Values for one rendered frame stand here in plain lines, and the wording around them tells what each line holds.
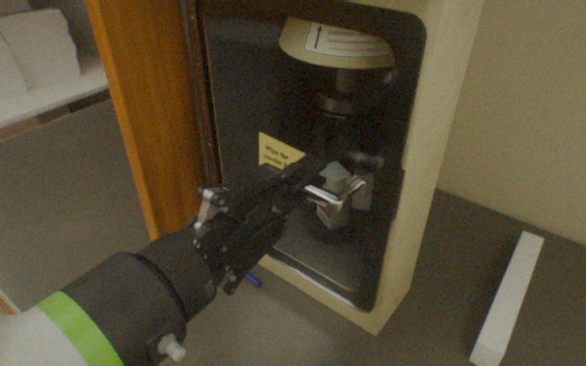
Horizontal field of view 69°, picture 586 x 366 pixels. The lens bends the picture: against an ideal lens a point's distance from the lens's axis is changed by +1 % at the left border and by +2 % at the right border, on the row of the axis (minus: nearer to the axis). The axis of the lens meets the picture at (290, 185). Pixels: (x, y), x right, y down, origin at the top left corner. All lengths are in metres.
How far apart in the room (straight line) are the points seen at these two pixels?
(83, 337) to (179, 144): 0.43
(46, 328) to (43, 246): 0.57
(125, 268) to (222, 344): 0.33
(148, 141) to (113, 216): 0.28
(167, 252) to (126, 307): 0.06
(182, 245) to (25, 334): 0.12
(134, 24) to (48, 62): 1.01
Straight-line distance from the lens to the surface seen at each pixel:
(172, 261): 0.36
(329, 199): 0.45
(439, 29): 0.40
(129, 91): 0.62
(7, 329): 0.34
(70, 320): 0.33
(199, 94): 0.61
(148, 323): 0.34
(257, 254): 0.46
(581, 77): 0.84
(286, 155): 0.54
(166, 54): 0.64
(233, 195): 0.38
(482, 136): 0.91
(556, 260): 0.88
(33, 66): 1.60
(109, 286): 0.34
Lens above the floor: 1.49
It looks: 37 degrees down
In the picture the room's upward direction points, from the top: straight up
